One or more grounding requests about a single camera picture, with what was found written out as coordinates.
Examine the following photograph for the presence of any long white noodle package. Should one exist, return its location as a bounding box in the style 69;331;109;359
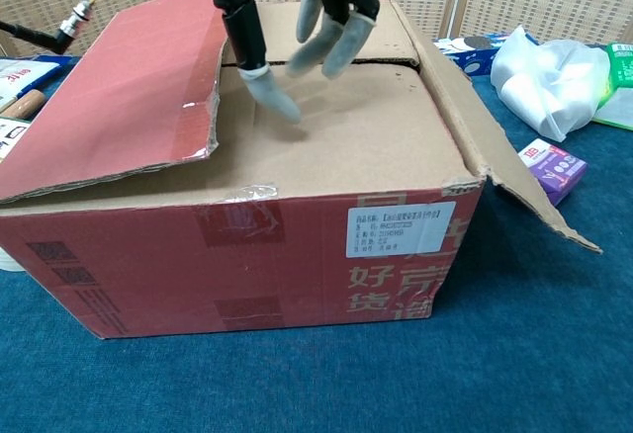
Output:
0;54;75;108

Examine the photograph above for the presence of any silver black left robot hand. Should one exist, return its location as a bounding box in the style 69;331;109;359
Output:
175;0;382;126

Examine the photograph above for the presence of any wooden rolling pin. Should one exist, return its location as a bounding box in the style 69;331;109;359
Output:
8;89;45;122

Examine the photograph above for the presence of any dark blue table cloth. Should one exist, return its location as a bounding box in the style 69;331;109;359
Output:
0;54;633;433

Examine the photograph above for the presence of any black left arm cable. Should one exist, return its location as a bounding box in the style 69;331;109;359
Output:
0;0;113;56

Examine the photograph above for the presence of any green tissue pack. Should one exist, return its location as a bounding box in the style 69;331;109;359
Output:
591;41;633;131

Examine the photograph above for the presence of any clear bag of white cups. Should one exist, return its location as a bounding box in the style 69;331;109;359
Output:
490;25;612;143

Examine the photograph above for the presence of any white yellow hang-tab box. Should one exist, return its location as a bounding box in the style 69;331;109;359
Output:
0;116;30;158

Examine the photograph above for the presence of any blue cookie package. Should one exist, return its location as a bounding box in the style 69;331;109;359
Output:
433;31;513;78

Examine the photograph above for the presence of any red cardboard box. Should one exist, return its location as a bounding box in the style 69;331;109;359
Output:
0;0;604;340

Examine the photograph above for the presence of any small purple box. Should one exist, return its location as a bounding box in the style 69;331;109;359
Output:
517;137;588;207

